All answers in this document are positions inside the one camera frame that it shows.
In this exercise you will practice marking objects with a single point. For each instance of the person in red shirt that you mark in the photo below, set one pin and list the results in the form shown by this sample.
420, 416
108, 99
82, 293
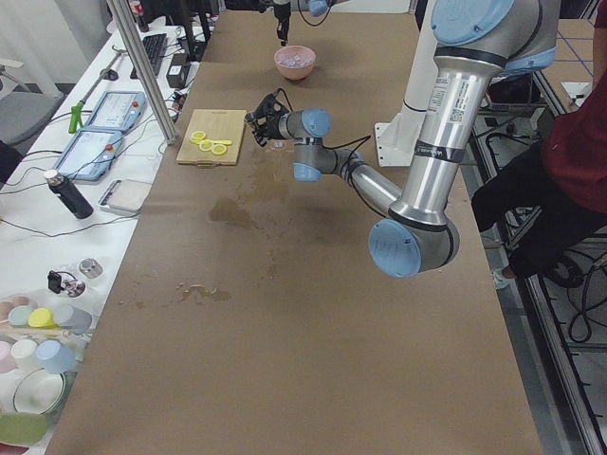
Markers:
565, 176

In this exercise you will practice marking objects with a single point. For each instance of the teach pendant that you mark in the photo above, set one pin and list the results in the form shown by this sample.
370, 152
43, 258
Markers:
117, 111
89, 155

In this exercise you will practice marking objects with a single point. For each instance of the yellow cup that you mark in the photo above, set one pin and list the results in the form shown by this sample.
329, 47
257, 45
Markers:
42, 318

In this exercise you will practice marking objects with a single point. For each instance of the black water bottle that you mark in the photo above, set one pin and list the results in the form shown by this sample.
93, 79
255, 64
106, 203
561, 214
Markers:
68, 194

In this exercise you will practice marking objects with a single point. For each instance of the wooden cutting board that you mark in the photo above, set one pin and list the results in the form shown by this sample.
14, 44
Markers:
217, 124

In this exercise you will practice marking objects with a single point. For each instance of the aluminium frame post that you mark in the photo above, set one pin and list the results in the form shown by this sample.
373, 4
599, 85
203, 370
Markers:
125, 23

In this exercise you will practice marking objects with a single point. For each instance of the clear wine glass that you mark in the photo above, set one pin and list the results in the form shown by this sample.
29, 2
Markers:
277, 145

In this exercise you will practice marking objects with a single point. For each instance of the lemon slice far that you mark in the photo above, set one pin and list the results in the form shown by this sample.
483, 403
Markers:
197, 136

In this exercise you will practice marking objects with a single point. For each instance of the teach pendant near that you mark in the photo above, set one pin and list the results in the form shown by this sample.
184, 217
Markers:
89, 155

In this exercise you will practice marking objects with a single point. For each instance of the blue cup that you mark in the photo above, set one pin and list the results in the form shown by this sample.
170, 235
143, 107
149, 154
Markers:
55, 357

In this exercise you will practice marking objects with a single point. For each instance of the lemon slice near handle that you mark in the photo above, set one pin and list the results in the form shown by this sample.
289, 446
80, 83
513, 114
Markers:
219, 149

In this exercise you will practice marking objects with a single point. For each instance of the teach pendant far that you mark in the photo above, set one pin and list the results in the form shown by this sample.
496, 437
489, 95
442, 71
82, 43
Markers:
117, 111

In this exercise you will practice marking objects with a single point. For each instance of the steel cap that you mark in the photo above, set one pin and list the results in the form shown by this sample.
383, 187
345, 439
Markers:
90, 268

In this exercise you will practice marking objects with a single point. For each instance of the white green-rimmed plate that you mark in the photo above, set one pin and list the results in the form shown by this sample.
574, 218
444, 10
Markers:
40, 392

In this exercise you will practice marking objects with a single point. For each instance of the green handled tool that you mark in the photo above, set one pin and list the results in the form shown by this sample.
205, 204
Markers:
76, 110

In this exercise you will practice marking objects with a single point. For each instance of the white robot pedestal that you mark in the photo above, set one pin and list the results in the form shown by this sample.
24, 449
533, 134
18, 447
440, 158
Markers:
395, 140

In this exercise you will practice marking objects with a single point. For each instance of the black keyboard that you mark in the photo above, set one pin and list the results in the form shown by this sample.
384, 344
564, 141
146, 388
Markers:
155, 46

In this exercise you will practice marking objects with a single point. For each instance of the lemon slice middle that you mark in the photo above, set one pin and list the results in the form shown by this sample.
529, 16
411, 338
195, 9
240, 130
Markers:
206, 145

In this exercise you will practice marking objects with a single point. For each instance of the pink bowl of ice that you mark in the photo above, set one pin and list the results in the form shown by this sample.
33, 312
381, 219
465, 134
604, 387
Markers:
295, 62

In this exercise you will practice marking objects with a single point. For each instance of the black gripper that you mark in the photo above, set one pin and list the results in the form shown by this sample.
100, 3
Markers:
282, 20
271, 124

